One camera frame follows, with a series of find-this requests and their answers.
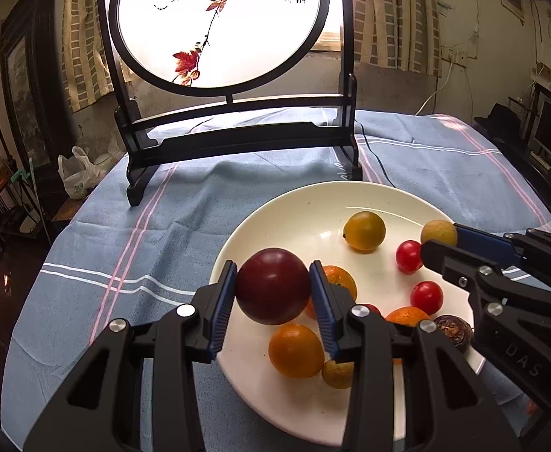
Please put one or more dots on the white wall outlet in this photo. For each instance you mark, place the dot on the white wall outlet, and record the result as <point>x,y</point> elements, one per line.
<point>453,55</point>

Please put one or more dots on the white plastic bag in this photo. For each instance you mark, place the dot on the white plastic bag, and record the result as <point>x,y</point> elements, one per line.
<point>80,176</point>

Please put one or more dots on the black hat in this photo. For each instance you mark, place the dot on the black hat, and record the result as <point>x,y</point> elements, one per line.
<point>499,117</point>

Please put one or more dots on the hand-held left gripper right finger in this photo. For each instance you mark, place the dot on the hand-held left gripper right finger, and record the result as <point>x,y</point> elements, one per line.
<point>323,310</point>

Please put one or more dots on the blue striped tablecloth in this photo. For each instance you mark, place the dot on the blue striped tablecloth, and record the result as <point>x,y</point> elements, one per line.
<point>162,254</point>

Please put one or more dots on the white round plate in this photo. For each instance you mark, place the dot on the white round plate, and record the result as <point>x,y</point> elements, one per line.
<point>285,216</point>

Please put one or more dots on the checked beige curtain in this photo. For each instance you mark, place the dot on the checked beige curtain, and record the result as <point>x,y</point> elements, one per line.
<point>393,14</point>
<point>89,47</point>

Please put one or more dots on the red cherry tomato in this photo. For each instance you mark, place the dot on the red cherry tomato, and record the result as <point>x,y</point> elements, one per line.
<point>408,256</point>
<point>372,309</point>
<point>427,297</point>

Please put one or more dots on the small yellow fruit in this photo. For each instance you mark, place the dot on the small yellow fruit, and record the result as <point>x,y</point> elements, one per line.
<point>438,231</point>
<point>336,375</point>

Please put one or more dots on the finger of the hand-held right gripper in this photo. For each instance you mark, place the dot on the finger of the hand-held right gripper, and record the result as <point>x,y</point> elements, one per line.
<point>506,320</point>
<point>485,241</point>

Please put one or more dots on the dark red plum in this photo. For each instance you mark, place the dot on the dark red plum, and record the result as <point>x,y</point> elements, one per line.
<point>273,287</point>

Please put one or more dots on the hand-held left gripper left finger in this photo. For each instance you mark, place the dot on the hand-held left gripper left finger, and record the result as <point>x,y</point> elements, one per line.
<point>223,306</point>

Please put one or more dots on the brown walnut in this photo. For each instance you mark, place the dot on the brown walnut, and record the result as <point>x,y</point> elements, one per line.
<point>454,332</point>

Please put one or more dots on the mandarin orange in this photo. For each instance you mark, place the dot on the mandarin orange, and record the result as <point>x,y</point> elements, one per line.
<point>343,280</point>
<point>407,315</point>

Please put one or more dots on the round bird screen on stand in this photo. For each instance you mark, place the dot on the round bird screen on stand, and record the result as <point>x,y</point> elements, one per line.
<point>219,23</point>

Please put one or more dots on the yellow-orange round fruit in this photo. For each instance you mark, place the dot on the yellow-orange round fruit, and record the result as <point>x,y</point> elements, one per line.
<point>365,230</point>

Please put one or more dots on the dark framed painting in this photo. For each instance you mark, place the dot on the dark framed painting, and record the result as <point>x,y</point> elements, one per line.
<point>31,80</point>

